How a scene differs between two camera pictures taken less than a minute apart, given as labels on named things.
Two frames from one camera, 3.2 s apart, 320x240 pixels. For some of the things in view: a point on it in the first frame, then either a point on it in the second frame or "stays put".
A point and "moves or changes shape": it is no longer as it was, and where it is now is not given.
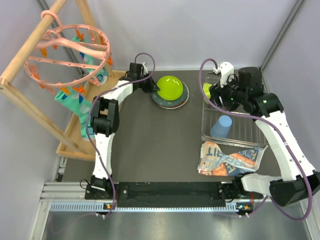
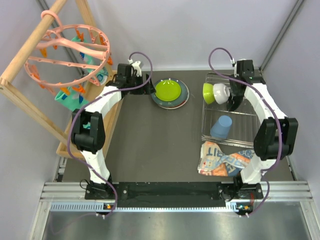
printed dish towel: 214,161 stays put
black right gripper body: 227,94 -> 235,92
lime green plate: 171,87 moves or changes shape
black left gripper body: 145,85 stays put
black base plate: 108,194 stays put
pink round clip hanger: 69,57 stays put
